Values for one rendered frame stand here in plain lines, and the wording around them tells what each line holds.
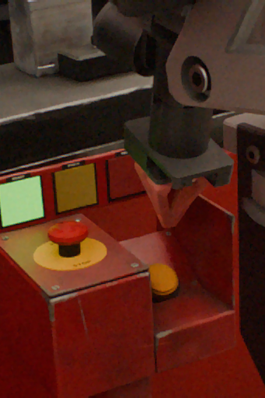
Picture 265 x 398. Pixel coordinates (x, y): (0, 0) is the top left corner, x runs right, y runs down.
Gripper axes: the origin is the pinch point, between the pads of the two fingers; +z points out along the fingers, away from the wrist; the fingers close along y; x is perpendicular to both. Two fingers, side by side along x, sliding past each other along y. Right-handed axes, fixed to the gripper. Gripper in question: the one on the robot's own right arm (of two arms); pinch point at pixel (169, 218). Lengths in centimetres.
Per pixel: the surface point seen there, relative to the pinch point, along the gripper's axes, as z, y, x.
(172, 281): 7.9, -0.7, -0.8
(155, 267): 7.2, 1.4, 0.2
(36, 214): 3.4, 10.0, 10.0
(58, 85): -0.3, 27.5, -0.4
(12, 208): 2.2, 10.3, 12.6
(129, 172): 1.4, 10.4, -1.0
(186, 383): 38.8, 10.3, -12.3
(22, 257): 3.0, 3.6, 14.3
